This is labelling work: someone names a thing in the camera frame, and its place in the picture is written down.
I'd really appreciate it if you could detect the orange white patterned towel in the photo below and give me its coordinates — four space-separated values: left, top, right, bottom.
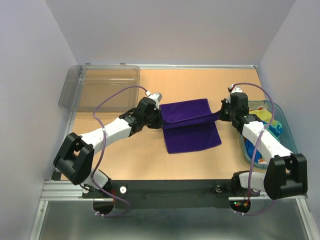
249 105 268 114

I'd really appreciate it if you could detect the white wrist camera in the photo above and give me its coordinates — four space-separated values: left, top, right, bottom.
228 85 243 95
144 90 163 103

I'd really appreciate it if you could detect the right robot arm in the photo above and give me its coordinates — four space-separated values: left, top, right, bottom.
219 87 308 200

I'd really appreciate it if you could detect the yellow towel teal trim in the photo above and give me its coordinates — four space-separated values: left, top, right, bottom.
250 109 273 124

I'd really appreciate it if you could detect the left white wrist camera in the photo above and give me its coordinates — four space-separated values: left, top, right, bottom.
144 90 163 103

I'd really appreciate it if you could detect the aluminium frame rail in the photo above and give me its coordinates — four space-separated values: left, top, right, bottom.
29 63 316 240

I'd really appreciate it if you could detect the purple towel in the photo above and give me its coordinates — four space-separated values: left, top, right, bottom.
160 98 222 154

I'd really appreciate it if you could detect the teal plastic bin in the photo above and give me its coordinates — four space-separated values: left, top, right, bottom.
238 100 298 165

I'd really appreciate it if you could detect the smoky clear plastic bin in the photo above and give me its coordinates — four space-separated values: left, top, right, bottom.
58 64 140 113

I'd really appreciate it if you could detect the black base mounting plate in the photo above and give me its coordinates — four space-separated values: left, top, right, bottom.
82 179 251 214

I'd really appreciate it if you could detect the blue towel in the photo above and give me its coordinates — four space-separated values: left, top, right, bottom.
244 120 283 164

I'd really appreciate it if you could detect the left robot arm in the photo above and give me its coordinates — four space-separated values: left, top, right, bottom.
53 92 163 197

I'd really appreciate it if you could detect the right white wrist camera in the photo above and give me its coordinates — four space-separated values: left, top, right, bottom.
228 85 243 95

